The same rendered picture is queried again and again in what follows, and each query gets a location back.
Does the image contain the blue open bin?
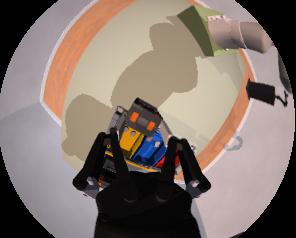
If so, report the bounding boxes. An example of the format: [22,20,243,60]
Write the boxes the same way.
[131,130,167,166]

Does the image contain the yellow bin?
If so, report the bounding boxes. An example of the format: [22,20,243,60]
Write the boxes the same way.
[120,126,144,158]

